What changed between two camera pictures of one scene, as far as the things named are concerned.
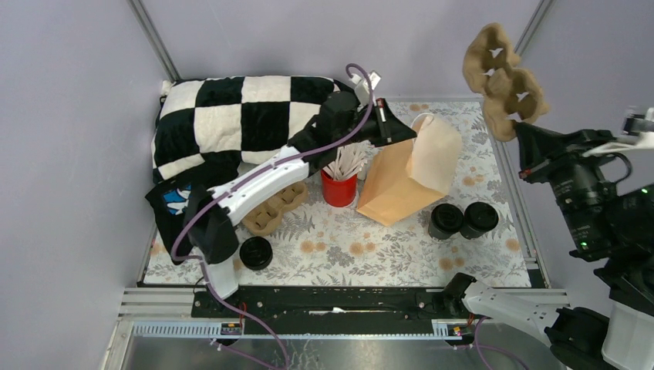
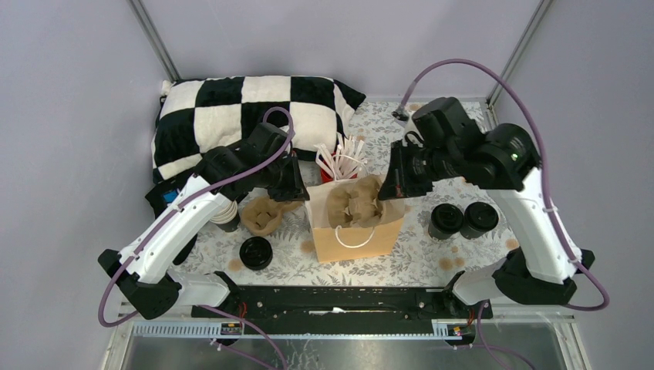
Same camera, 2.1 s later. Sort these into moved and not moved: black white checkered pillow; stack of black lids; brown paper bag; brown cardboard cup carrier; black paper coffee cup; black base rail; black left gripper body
Moved: brown paper bag; black left gripper body
Not moved: black white checkered pillow; stack of black lids; black base rail; brown cardboard cup carrier; black paper coffee cup
